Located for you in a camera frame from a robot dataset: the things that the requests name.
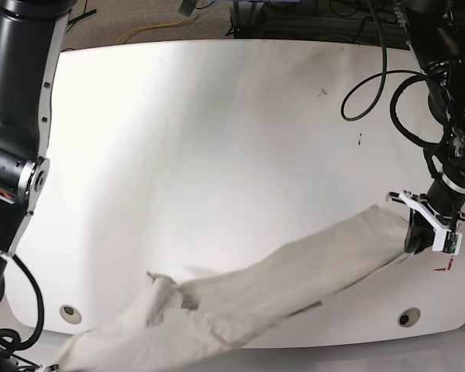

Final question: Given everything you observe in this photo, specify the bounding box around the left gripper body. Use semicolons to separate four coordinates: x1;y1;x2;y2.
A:
386;191;465;240

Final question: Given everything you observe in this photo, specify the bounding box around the beige T-shirt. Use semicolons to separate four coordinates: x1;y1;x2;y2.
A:
57;206;408;371

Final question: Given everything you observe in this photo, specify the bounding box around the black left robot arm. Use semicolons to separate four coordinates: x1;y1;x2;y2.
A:
390;1;465;253

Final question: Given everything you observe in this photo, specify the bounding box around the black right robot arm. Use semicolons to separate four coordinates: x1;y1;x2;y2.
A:
0;1;75;301

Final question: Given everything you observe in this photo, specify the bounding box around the red tape rectangle marking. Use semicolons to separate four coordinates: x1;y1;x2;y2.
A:
434;256;454;272

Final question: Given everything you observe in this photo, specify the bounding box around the right table grommet hole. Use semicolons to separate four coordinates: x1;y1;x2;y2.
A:
398;308;421;328

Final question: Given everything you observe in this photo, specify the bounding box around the table grommet hole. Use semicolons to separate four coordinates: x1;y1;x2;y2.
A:
60;305;82;325
398;308;421;328

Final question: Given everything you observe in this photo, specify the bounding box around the left table grommet hole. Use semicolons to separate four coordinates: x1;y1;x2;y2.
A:
60;305;82;325

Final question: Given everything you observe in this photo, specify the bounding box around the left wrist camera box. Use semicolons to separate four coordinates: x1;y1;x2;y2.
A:
432;230;463;256

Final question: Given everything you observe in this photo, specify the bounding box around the yellow cable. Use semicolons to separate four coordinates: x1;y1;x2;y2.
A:
118;13;195;46

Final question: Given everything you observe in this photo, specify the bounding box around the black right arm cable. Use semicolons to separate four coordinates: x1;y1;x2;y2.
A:
0;253;47;350

